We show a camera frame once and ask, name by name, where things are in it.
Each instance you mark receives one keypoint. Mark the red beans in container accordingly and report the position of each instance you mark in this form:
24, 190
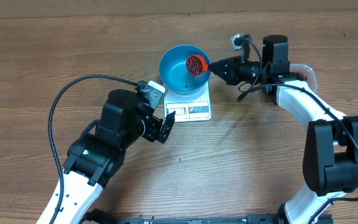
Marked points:
301, 76

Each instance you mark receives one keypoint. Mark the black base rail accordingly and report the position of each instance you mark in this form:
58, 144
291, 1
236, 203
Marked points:
97, 216

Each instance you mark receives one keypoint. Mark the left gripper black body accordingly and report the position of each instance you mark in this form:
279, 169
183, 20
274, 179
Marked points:
151, 130

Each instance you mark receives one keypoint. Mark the red measuring scoop blue handle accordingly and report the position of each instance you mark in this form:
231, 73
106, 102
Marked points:
196, 65

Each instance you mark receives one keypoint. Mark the clear plastic container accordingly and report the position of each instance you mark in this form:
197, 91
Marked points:
308, 72

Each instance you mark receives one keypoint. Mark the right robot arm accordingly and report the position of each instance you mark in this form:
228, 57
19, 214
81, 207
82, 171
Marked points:
330, 161

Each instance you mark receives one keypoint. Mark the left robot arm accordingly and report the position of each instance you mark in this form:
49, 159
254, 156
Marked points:
100, 150

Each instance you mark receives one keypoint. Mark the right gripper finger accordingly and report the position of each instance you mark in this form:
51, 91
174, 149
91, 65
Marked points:
219, 70
220, 63

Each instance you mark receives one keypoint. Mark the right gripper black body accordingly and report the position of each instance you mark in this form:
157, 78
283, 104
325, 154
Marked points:
238, 70

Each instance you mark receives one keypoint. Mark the white digital kitchen scale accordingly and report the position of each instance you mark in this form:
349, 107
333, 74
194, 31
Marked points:
189, 108

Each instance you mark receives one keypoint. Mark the blue metal bowl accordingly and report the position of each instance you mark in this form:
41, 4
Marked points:
173, 73

